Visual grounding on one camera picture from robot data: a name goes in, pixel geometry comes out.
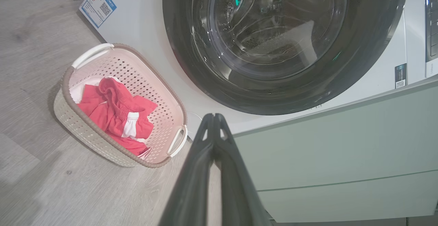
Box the black QR code sticker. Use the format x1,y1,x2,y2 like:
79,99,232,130
394,63,408,89

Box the washing machine door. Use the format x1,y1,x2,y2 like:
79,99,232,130
162,0,410,116

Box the pale green cabinet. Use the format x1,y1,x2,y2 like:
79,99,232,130
234,78,438,224

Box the red white garment with badge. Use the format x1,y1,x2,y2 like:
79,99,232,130
70,82,153,160

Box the cream perforated laundry basket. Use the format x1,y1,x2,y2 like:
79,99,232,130
53,43,189,169

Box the white front-load washing machine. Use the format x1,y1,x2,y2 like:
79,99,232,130
79,0,438,142

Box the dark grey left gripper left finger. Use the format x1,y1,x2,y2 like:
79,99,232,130
159,113,216,226

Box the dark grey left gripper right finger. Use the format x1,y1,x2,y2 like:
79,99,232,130
215,113,272,226

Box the blue white energy label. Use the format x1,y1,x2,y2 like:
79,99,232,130
79,0,117,29

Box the dark appliance control panel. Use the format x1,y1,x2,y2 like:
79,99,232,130
425,0,438,63

